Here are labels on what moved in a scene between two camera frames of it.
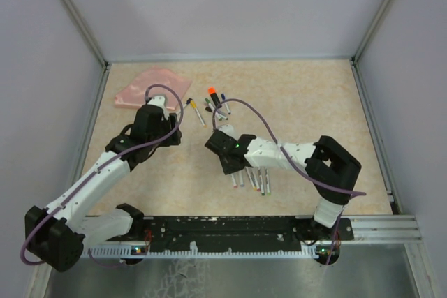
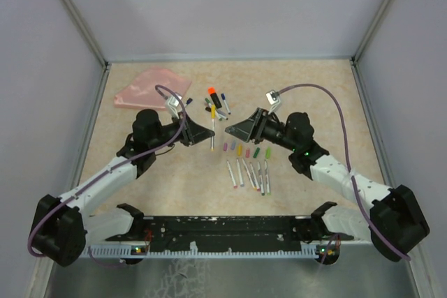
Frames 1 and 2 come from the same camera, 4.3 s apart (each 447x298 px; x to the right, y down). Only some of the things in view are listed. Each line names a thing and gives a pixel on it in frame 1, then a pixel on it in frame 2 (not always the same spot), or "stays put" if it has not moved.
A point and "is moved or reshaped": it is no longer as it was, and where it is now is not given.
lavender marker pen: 241,179 stays put
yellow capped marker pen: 251,179 stays put
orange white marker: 193,105 is moved or reshaped
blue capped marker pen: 223,98 stays put
